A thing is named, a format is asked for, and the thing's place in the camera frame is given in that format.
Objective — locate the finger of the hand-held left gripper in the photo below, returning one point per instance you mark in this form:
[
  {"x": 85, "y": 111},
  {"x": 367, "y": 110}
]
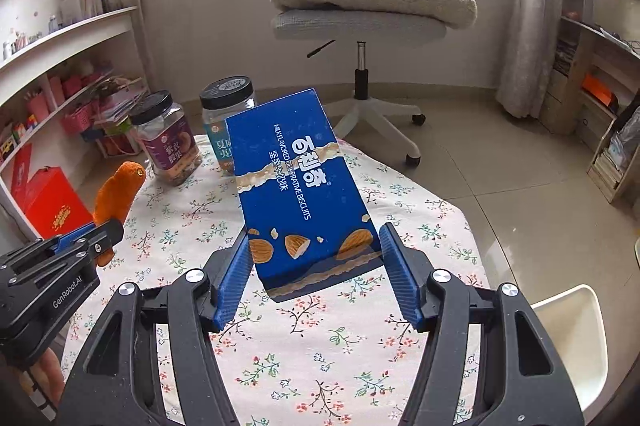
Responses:
[{"x": 107, "y": 236}]

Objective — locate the person's left hand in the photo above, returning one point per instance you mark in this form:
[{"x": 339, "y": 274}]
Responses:
[{"x": 45, "y": 376}]

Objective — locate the blue label nut jar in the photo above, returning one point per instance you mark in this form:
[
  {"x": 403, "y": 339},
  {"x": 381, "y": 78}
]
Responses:
[{"x": 215, "y": 140}]

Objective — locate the pile of colourful books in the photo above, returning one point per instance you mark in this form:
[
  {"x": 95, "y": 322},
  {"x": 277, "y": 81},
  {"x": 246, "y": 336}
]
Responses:
[{"x": 110, "y": 105}]

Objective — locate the white bookshelf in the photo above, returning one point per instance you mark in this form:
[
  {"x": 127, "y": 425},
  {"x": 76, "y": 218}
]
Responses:
[{"x": 65, "y": 23}]

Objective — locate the floral tablecloth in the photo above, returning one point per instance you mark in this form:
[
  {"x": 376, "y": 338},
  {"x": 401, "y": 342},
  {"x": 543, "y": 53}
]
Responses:
[{"x": 310, "y": 356}]

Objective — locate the purple label nut jar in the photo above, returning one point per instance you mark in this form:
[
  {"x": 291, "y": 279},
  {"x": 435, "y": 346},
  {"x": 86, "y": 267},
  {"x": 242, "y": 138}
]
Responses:
[{"x": 170, "y": 150}]

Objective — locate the orange toy carrot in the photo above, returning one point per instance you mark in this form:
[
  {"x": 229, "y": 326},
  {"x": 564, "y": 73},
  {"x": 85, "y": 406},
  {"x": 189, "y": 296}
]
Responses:
[{"x": 117, "y": 191}]

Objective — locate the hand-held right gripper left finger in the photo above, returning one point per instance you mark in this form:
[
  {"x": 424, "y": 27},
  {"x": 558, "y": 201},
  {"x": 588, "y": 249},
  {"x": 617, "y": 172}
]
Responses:
[{"x": 232, "y": 286}]

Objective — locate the blue biscuit box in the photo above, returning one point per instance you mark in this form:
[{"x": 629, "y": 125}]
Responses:
[{"x": 295, "y": 186}]

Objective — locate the white plastic bin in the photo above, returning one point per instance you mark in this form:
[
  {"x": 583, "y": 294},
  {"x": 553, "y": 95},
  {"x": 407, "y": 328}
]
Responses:
[{"x": 570, "y": 331}]

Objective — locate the orange box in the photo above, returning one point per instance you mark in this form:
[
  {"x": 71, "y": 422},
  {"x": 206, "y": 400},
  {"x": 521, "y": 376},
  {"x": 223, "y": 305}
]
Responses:
[{"x": 597, "y": 90}]

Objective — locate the grey office chair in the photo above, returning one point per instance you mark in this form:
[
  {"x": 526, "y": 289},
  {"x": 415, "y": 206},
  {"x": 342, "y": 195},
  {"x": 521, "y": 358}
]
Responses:
[{"x": 360, "y": 25}]

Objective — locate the red gift box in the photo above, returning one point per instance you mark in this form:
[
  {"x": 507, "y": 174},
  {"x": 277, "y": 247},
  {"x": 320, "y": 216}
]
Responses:
[{"x": 50, "y": 201}]

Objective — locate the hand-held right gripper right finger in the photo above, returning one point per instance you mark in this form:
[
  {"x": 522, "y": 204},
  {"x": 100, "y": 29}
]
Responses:
[{"x": 400, "y": 276}]

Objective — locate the wooden desk shelf unit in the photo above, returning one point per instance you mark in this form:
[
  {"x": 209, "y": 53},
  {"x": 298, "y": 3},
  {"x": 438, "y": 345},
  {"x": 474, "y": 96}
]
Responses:
[{"x": 575, "y": 70}]

